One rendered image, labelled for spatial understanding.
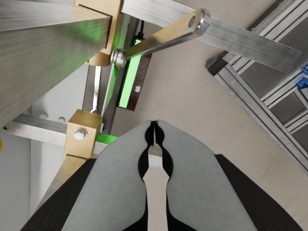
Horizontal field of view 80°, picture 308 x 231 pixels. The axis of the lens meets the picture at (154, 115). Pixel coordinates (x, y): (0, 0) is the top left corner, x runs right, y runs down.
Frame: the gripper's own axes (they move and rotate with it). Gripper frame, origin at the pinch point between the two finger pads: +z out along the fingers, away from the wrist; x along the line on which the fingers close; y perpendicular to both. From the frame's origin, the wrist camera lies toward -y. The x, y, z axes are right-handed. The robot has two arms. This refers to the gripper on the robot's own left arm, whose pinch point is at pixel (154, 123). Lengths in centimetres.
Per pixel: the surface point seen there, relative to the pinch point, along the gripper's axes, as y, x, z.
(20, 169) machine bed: 36, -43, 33
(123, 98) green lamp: 11.5, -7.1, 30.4
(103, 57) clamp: -1.5, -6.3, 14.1
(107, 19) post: -5.9, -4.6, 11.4
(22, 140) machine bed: 25, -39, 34
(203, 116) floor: 58, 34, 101
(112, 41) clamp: -3.5, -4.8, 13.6
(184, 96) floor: 42, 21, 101
